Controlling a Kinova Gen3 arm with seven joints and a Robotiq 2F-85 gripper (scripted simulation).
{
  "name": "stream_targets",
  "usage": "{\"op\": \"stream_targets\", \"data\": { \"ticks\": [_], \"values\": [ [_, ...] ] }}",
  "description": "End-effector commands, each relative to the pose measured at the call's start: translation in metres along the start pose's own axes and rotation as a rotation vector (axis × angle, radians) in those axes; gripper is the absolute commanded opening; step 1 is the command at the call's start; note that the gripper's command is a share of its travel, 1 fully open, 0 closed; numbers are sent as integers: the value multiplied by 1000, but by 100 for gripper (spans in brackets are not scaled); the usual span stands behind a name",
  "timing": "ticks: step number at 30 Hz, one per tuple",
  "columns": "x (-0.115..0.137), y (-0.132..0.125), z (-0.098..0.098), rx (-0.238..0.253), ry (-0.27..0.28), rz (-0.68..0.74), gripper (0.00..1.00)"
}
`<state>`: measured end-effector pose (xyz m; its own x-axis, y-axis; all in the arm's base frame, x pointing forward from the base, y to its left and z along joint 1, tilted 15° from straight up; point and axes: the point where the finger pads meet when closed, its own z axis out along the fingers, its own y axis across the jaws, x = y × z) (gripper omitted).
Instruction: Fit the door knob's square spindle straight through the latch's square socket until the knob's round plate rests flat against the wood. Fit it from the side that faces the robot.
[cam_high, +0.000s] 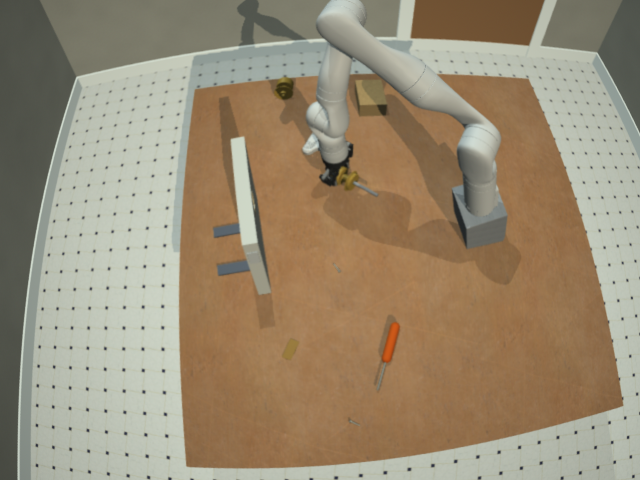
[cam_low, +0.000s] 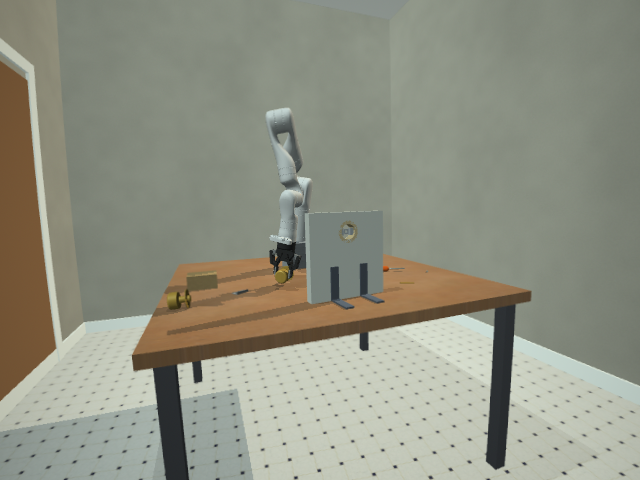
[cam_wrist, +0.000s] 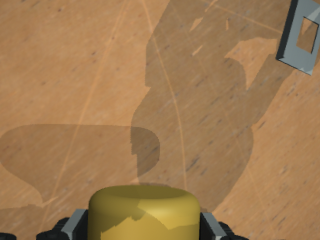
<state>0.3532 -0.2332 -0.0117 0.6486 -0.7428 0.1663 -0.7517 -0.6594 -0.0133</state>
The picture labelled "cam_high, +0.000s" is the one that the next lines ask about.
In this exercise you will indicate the tan rectangular box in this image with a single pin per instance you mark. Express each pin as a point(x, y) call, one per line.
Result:
point(371, 100)

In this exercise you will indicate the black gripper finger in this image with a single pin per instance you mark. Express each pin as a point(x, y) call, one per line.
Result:
point(350, 148)
point(329, 179)

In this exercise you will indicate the orange-handled screwdriver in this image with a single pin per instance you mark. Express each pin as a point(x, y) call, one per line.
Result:
point(389, 347)

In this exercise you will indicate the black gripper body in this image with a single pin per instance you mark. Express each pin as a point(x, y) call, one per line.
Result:
point(333, 167)

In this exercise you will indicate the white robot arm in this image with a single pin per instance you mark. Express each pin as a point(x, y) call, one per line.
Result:
point(341, 23)

